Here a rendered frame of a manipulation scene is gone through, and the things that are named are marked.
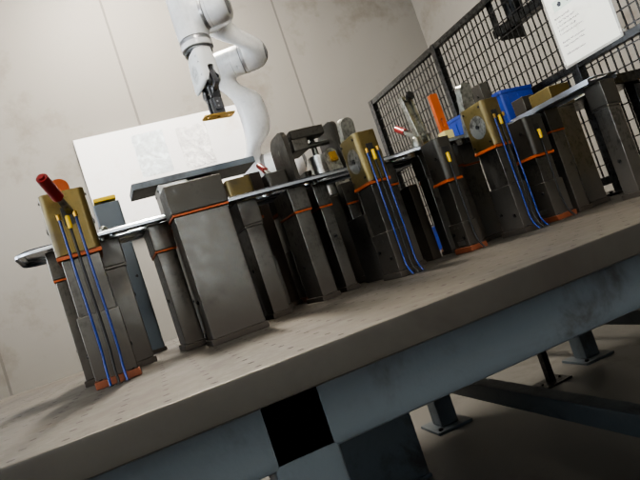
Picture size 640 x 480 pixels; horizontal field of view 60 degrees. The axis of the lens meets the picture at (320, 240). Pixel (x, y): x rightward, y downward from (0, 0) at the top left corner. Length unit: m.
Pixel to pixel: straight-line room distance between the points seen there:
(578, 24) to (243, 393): 1.72
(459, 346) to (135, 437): 0.39
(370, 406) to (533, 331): 0.25
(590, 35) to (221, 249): 1.39
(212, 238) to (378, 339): 0.58
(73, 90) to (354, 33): 2.11
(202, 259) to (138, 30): 3.30
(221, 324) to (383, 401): 0.52
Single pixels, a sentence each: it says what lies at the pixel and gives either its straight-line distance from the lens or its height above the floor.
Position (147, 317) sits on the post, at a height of 0.80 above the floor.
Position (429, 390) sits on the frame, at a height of 0.60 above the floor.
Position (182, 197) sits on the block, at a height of 1.00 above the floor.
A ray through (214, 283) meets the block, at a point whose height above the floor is 0.82.
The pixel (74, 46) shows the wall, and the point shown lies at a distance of 4.27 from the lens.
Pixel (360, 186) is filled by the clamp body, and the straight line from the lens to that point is 1.30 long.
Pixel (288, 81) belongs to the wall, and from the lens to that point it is 4.29.
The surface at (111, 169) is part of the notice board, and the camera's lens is 3.92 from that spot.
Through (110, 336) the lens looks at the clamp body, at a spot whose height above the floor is 0.78.
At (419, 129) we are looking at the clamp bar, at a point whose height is 1.10.
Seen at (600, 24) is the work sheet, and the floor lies 1.21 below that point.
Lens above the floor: 0.78
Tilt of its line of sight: 3 degrees up
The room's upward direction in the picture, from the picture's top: 19 degrees counter-clockwise
